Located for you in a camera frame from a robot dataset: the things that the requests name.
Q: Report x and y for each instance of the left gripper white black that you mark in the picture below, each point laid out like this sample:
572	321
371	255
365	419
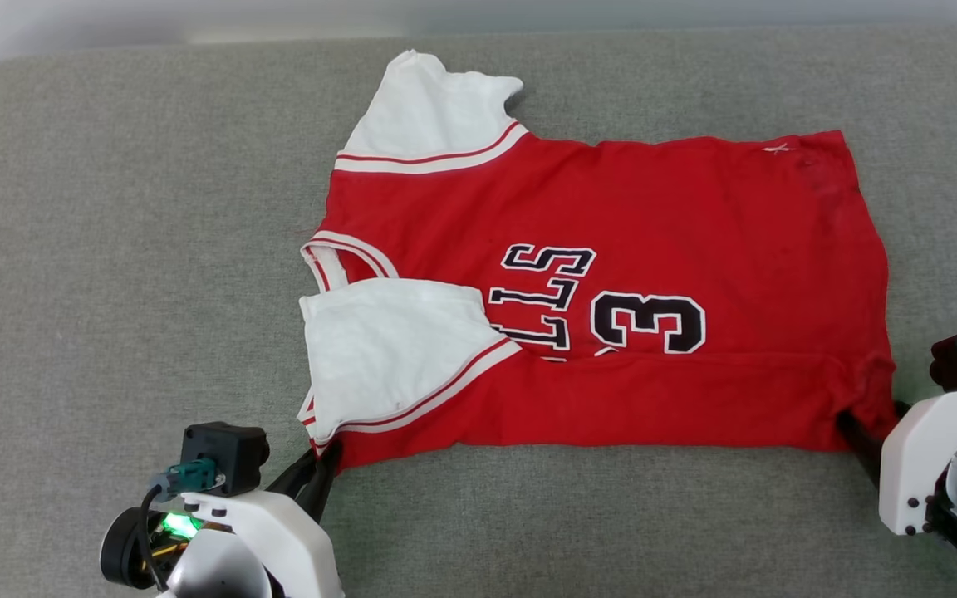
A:
287	540

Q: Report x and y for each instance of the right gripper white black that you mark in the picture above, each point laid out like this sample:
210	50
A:
910	465

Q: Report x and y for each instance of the red and white basketball jersey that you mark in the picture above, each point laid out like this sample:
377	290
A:
694	208

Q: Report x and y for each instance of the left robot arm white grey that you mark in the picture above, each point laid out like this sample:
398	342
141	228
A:
213	573

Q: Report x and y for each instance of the grey fabric sofa cushion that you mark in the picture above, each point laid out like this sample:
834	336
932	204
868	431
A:
113	249

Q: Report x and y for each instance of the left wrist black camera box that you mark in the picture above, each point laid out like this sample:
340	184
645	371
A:
225	457

